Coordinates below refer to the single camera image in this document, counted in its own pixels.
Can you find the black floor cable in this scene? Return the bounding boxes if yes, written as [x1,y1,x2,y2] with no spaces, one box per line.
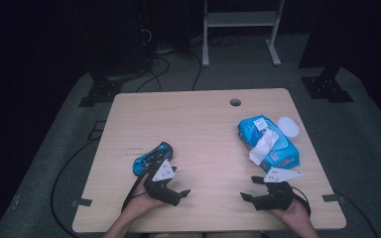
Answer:
[50,138,97,238]
[333,189,381,238]

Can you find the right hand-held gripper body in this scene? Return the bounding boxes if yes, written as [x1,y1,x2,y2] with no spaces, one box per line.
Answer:
[252,167,304,211]

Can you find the white metal stand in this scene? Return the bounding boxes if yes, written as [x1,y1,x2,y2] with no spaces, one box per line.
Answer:
[201,0,286,68]

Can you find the black stand base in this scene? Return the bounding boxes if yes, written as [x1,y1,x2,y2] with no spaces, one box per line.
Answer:
[301,67,355,103]
[77,77,123,108]

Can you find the blue wet wipes pack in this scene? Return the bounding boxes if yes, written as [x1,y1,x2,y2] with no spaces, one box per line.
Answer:
[237,114,302,174]

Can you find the person's left hand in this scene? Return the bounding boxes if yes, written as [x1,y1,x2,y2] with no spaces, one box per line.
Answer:
[124,178,167,216]

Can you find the hand-held gripper cable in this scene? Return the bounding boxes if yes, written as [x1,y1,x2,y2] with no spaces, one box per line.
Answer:
[291,186,312,217]
[121,172,150,213]

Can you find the looped black cable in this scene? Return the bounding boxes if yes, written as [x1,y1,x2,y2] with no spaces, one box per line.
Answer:
[135,56,172,93]

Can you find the right hand-held gripper cable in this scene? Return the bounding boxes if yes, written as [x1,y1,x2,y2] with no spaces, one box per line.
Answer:
[291,186,312,217]

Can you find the left hand-held gripper cable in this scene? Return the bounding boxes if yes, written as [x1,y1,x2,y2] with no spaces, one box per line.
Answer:
[121,172,150,213]

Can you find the black tape strip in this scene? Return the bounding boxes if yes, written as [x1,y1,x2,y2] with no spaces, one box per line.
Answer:
[71,197,93,208]
[321,193,346,203]

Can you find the person's right hand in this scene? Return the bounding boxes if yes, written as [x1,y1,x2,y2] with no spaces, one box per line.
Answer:
[271,196,312,230]

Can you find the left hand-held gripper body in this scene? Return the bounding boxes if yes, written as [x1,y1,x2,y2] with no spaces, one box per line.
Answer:
[144,159,182,207]

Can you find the white wet wipe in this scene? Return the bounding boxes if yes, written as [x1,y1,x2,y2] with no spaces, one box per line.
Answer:
[248,128,281,167]

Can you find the black tape square outline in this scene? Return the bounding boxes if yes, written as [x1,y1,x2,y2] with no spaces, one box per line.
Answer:
[87,120,107,141]

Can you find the thin black cable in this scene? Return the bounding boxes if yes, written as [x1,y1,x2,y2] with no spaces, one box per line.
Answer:
[188,49,203,92]

